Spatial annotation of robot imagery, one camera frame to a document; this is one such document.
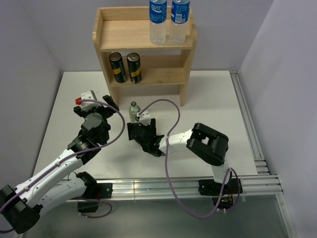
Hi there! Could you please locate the black can yellow label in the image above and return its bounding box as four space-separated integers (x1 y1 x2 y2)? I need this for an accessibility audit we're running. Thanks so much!
127 53 142 83

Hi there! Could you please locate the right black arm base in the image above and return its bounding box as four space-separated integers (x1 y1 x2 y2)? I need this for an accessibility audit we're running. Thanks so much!
198 179 243 211

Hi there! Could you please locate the wooden two-tier shelf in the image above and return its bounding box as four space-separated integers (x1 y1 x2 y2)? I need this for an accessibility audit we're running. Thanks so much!
92 6 198 106

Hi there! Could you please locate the aluminium side rail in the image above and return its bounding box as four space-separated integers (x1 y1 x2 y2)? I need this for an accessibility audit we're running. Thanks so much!
229 70 298 238

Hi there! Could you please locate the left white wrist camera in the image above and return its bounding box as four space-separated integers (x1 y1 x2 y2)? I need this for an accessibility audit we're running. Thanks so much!
75 90 100 112

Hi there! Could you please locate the blue label water bottle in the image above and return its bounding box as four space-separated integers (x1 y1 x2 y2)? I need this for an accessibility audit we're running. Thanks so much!
170 0 190 45

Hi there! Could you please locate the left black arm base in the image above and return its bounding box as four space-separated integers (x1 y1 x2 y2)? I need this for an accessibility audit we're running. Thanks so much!
77 183 113 218

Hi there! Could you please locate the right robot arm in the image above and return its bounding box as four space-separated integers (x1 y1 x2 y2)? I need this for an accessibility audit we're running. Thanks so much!
127 119 232 193

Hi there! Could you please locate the clear glass bottle green cap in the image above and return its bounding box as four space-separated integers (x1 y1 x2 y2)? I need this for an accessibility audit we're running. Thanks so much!
129 101 141 123

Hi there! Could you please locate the aluminium front rail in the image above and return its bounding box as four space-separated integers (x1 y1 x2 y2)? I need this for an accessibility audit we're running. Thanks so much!
97 175 283 201

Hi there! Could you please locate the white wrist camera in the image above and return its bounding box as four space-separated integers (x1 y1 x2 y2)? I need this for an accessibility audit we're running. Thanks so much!
75 90 100 112
136 110 151 126

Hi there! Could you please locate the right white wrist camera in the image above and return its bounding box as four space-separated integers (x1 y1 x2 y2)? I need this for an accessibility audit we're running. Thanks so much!
136 110 151 126

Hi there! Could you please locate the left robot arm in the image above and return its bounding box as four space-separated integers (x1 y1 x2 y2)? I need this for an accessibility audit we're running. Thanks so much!
0 91 119 234

